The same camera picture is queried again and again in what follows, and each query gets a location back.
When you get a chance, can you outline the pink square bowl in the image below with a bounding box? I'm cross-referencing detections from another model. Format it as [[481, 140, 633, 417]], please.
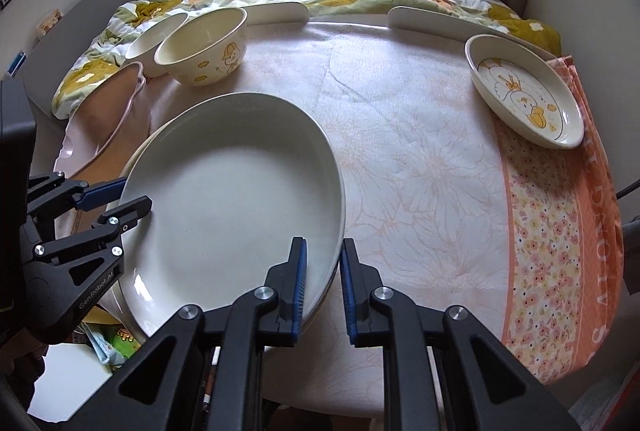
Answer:
[[53, 62, 150, 184]]

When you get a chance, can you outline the large white plate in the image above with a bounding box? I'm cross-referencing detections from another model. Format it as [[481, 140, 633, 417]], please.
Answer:
[[119, 93, 345, 336]]

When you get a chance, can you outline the small white bowl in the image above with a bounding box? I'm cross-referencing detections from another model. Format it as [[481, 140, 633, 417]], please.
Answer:
[[125, 12, 188, 79]]

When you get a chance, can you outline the cream duck pattern bowl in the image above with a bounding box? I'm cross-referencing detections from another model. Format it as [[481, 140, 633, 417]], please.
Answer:
[[154, 7, 248, 86]]

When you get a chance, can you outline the duck pattern oval dish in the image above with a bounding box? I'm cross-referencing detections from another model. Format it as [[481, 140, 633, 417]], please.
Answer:
[[464, 34, 585, 150]]

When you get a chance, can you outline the white plate under stack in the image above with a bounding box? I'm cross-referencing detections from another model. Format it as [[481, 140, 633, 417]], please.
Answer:
[[101, 128, 162, 343]]

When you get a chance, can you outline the grey bed headboard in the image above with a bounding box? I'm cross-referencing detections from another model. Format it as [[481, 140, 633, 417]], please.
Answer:
[[17, 0, 135, 117]]

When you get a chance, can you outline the white floral tablecloth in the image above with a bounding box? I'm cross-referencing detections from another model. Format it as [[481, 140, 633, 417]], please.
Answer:
[[144, 24, 623, 416]]

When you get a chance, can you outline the floral green yellow duvet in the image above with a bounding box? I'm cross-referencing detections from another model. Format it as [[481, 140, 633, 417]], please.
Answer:
[[50, 0, 562, 120]]

